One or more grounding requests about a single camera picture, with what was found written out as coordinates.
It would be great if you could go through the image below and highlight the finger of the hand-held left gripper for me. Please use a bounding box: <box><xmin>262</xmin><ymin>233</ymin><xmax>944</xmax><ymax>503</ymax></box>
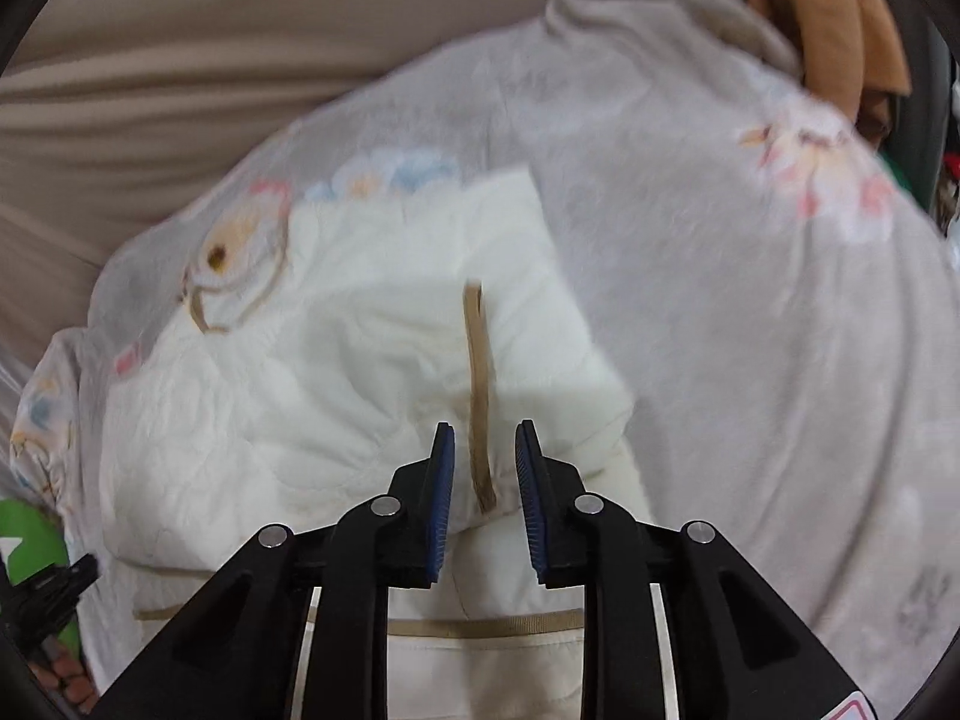
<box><xmin>0</xmin><ymin>553</ymin><xmax>101</xmax><ymax>647</ymax></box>

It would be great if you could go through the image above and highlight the orange cloth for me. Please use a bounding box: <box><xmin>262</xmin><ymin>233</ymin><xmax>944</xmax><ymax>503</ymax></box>
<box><xmin>733</xmin><ymin>0</ymin><xmax>914</xmax><ymax>119</ymax></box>

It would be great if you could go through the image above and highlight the grey floral fleece blanket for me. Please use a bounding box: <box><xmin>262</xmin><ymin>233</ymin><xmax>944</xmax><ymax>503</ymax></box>
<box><xmin>11</xmin><ymin>0</ymin><xmax>960</xmax><ymax>720</ymax></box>

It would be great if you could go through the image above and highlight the green plush pillow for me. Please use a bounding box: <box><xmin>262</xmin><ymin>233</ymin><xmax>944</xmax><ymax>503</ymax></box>
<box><xmin>0</xmin><ymin>499</ymin><xmax>85</xmax><ymax>662</ymax></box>

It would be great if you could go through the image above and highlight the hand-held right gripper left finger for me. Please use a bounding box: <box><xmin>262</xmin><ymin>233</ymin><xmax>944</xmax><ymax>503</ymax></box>
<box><xmin>90</xmin><ymin>422</ymin><xmax>457</xmax><ymax>720</ymax></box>

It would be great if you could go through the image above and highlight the white quilted comforter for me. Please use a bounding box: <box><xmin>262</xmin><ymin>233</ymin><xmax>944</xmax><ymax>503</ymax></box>
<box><xmin>97</xmin><ymin>169</ymin><xmax>655</xmax><ymax>720</ymax></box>

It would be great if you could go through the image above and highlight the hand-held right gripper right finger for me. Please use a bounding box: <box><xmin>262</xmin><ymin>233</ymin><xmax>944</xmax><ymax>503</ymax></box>
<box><xmin>514</xmin><ymin>420</ymin><xmax>880</xmax><ymax>720</ymax></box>

